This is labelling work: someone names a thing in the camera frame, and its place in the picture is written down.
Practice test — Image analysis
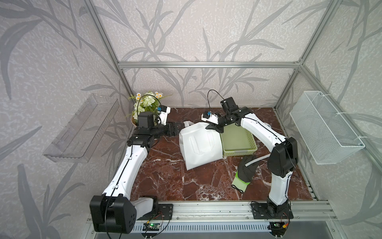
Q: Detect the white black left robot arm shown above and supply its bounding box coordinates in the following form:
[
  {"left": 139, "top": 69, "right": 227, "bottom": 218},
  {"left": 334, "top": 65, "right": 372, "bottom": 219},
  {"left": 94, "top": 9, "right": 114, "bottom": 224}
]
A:
[{"left": 90, "top": 122, "right": 182, "bottom": 234}]

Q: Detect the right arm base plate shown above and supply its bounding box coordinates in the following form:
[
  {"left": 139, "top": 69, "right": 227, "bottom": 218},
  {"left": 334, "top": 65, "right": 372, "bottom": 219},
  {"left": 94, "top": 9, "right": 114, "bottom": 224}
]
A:
[{"left": 250, "top": 200, "right": 294, "bottom": 220}]

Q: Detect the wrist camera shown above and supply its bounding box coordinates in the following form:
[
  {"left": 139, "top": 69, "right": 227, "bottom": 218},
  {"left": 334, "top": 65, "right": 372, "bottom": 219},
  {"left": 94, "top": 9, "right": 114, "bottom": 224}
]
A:
[
  {"left": 201, "top": 111, "right": 219, "bottom": 124},
  {"left": 136, "top": 105, "right": 171, "bottom": 129}
]

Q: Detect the white insulated delivery bag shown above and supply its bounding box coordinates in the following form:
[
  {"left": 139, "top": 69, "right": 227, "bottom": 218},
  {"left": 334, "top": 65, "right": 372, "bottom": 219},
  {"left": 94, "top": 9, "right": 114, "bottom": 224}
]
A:
[{"left": 179, "top": 121, "right": 223, "bottom": 170}]

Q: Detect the green plastic basket tray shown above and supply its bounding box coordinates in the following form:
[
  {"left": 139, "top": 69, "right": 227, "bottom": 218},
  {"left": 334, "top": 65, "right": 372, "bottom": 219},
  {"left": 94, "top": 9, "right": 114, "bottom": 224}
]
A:
[{"left": 220, "top": 124, "right": 257, "bottom": 158}]

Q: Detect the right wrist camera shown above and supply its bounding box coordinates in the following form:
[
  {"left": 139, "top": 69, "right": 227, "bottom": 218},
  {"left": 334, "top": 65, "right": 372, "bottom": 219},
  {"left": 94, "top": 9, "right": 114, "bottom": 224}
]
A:
[{"left": 201, "top": 111, "right": 219, "bottom": 124}]

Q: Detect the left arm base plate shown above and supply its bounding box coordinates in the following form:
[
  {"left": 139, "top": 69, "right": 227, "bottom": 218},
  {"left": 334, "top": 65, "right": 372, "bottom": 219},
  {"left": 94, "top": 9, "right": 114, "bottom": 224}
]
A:
[{"left": 138, "top": 204, "right": 174, "bottom": 221}]

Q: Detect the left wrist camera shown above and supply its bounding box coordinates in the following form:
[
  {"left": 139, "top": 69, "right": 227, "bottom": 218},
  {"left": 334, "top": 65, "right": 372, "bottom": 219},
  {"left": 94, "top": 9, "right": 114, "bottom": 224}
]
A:
[{"left": 136, "top": 105, "right": 171, "bottom": 129}]

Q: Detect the left green circuit board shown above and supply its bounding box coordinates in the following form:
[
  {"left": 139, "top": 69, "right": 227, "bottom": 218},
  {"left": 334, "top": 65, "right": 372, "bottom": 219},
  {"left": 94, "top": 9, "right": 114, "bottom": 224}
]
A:
[{"left": 142, "top": 222, "right": 162, "bottom": 233}]

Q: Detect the aluminium front rail frame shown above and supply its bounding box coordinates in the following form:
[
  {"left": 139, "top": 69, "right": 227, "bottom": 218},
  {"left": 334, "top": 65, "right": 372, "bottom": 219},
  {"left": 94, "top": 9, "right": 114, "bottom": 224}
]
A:
[{"left": 159, "top": 201, "right": 337, "bottom": 223}]

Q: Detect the clear acrylic wall shelf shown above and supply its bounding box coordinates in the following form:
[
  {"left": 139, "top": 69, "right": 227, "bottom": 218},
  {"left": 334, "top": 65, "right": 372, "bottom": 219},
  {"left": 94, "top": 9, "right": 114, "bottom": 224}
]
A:
[{"left": 43, "top": 94, "right": 119, "bottom": 163}]

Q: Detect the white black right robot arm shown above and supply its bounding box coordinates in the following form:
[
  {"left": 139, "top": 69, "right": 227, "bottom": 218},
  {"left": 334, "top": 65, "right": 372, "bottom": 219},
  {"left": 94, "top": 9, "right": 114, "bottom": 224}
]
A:
[{"left": 202, "top": 107, "right": 298, "bottom": 206}]

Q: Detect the black green work glove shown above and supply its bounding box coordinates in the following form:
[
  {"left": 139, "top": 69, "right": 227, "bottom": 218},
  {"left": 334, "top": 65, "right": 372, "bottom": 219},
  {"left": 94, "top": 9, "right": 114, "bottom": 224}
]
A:
[{"left": 231, "top": 154, "right": 270, "bottom": 194}]

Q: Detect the artificial white flower plant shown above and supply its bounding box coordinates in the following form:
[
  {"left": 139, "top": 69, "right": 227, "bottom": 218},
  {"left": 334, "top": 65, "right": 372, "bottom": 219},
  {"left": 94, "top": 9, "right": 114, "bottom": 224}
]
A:
[{"left": 130, "top": 92, "right": 164, "bottom": 122}]

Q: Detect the right circuit board with wires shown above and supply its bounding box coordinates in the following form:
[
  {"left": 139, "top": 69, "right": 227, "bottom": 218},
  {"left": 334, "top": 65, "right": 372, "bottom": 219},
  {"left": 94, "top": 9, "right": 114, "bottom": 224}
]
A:
[{"left": 268, "top": 222, "right": 289, "bottom": 231}]

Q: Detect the white wire mesh basket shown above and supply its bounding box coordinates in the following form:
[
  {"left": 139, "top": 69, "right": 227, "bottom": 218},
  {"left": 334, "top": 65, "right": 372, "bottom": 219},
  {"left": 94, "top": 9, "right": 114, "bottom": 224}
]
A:
[{"left": 290, "top": 91, "right": 365, "bottom": 165}]

